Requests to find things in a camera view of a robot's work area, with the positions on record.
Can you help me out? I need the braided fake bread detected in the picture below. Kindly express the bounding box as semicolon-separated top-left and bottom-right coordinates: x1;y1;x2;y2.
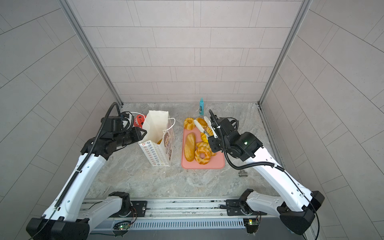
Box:
196;142;216;156

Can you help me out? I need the left green circuit board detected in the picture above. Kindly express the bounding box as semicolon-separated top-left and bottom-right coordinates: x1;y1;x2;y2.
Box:
113;221;131;231

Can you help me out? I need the oval glazed fake bread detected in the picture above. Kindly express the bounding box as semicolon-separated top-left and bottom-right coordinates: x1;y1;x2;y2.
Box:
196;118;208;129

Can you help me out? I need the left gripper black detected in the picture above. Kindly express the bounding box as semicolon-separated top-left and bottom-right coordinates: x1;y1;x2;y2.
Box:
112;126;149;148

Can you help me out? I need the red shark plush toy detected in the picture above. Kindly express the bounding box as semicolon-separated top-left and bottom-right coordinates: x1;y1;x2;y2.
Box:
134;114;146;129

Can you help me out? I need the yellow small fake pastry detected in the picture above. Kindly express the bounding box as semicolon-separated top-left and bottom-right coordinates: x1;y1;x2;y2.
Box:
201;133;209;143

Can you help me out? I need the ring donut fake bread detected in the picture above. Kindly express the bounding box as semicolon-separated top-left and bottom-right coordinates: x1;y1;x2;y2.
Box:
195;147;211;165

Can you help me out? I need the small grey metal fitting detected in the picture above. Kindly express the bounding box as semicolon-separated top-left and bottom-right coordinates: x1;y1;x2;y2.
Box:
238;170;248;177

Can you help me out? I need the pink plastic tray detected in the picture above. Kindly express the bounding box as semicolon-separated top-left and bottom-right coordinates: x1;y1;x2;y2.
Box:
181;127;225;170

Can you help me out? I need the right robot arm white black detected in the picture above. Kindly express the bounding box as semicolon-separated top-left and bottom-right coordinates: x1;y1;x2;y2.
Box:
184;113;325;236

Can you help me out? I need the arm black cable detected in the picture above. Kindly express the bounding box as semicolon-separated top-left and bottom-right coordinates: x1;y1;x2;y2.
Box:
208;109;321;240
28;101;136;240

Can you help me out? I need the teal small bottle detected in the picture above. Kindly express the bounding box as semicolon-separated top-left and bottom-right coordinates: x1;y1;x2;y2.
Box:
199;98;205;116

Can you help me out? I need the white printed paper bag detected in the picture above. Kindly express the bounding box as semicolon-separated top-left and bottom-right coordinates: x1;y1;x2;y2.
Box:
139;111;176;167

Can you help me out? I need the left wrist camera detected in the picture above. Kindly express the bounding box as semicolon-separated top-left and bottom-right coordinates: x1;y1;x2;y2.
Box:
102;112;133;133

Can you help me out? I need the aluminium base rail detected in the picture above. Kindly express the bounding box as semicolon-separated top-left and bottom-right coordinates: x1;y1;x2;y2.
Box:
76;196;310;232

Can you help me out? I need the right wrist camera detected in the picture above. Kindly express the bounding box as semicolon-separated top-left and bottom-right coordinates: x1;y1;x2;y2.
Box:
216;117;239;135

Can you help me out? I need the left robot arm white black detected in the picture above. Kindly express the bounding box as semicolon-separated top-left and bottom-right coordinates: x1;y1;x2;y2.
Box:
26;127;147;240

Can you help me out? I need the long loaf fake bread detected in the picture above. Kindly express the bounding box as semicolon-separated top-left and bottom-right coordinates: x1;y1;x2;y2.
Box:
184;133;196;162

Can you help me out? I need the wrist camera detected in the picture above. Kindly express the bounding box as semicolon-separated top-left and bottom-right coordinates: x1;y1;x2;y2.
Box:
102;112;133;133
216;117;239;135

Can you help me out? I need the striped twisted fake bread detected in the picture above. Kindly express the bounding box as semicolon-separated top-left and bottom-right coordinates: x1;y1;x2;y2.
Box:
206;126;214;136

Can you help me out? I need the bundt shaped fake bread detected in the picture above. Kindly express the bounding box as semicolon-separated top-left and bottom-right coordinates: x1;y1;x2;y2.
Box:
184;118;196;131

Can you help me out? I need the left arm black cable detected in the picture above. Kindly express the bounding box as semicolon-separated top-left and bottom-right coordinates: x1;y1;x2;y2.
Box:
28;101;136;240

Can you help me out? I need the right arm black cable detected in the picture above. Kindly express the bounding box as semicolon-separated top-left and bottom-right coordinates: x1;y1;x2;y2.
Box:
208;109;321;240

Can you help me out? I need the right circuit board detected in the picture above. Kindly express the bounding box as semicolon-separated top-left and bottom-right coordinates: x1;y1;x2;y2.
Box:
243;219;260;234

